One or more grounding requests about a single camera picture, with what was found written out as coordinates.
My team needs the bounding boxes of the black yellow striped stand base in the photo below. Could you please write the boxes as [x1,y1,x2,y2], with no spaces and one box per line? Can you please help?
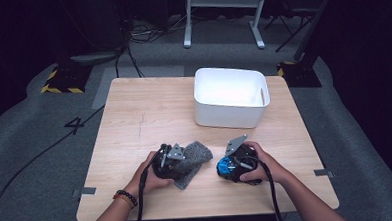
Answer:
[39,63,94,96]
[276,59,323,90]

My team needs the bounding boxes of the slanted dark metal post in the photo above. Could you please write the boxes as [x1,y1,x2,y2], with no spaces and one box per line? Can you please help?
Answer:
[291,0,342,63]

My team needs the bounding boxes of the left hand-held gripper cable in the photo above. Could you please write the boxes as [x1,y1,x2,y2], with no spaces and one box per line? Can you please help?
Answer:
[130,144,175,221]

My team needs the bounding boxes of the grey fuzzy cloth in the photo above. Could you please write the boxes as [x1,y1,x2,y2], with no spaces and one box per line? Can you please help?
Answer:
[171,140,215,192]

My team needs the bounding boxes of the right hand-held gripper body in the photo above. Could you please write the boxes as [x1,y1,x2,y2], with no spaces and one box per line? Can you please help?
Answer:
[218,133,260,187]

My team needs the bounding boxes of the person's left hand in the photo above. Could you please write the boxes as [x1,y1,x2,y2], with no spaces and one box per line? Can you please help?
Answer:
[122,150,176,199]

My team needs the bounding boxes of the black folding stand legs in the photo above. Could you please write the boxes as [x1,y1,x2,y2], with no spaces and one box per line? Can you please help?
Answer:
[263,6,320,53]

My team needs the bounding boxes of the tangle of floor cables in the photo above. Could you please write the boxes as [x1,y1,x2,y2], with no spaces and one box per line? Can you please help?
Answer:
[112,14,191,80]

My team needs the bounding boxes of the black bead bracelet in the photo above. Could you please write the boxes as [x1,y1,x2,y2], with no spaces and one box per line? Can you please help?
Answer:
[114,188,139,209]

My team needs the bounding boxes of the person's right hand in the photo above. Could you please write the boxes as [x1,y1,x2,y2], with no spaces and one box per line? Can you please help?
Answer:
[236,138,291,187]

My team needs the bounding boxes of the blue toy car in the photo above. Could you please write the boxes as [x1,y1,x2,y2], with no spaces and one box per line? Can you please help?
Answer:
[216,155,237,179]

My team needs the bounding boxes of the right hand-held gripper cable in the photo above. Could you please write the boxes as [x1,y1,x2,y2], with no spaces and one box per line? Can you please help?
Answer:
[231,153,287,221]

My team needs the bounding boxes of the orange cord bracelet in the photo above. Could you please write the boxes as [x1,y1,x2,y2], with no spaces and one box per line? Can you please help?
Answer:
[112,192,136,211]

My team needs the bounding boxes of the long black floor cable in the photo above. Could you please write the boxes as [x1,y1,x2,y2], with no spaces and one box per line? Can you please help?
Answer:
[0,103,111,221]

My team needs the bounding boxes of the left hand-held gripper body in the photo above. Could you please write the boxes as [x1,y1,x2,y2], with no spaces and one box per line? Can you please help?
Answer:
[150,142,188,181]

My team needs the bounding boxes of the hand-held gripper cable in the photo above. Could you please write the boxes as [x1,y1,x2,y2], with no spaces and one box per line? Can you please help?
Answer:
[130,144,175,221]
[231,153,287,221]

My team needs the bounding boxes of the grey tape piece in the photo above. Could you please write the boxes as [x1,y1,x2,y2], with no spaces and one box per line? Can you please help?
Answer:
[71,186,98,199]
[313,167,336,180]

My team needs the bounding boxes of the white plastic bin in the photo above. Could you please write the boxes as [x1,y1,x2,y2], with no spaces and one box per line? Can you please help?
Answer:
[191,64,272,132]

